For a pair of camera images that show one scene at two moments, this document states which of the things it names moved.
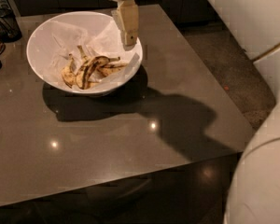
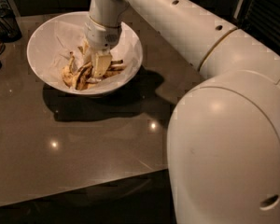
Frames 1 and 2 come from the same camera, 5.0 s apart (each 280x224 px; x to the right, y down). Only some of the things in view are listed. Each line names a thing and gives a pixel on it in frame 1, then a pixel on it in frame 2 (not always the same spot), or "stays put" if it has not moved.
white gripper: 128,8 -> 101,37
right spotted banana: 107,67 stays put
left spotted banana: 69,72 stays put
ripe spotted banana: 88,68 stays put
